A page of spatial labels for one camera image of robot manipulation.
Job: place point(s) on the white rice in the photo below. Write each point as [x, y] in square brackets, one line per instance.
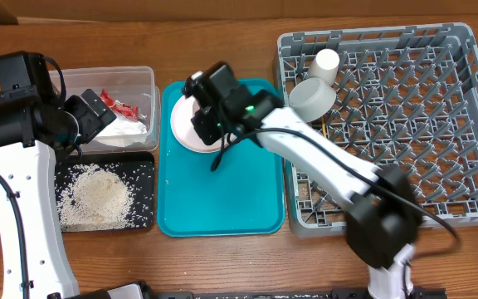
[98, 199]

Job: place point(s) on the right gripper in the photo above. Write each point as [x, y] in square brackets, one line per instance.
[200, 121]

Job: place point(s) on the white cup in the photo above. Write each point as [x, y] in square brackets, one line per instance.
[325, 66]

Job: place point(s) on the white napkin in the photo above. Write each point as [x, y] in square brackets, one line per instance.
[122, 132]

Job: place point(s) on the red snack wrapper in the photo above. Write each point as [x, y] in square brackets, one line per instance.
[129, 111]

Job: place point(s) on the black plastic tray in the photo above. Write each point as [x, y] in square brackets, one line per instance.
[147, 220]

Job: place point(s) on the grey bowl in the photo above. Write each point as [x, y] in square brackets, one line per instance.
[311, 99]

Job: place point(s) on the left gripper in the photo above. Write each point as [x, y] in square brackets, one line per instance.
[93, 122]

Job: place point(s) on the clear plastic storage bin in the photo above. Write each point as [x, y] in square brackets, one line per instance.
[132, 85]

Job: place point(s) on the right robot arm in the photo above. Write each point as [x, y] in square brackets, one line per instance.
[379, 208]

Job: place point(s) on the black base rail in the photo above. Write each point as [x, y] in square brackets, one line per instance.
[337, 293]

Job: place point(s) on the teal plastic serving tray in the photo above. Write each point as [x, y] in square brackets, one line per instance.
[244, 196]

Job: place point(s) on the large pink plate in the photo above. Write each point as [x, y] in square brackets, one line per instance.
[182, 127]

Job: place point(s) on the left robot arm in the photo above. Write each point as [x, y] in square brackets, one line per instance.
[35, 132]

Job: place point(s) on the grey plastic dish rack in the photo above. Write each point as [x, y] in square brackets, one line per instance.
[406, 96]

